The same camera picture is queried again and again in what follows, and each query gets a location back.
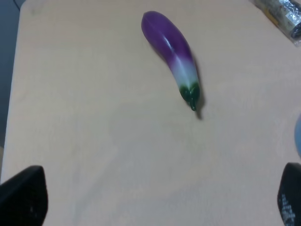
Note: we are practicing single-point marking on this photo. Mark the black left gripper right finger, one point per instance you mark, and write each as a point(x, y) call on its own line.
point(289, 195)

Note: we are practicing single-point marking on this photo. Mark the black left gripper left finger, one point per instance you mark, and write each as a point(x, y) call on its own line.
point(24, 198)

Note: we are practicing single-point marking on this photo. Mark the blue plastic bowl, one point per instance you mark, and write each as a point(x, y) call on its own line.
point(297, 135)

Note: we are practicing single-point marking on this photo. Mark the foil wrapped snack roll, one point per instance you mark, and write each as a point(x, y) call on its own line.
point(285, 15)

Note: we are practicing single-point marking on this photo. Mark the purple toy eggplant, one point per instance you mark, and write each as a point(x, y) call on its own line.
point(172, 46)

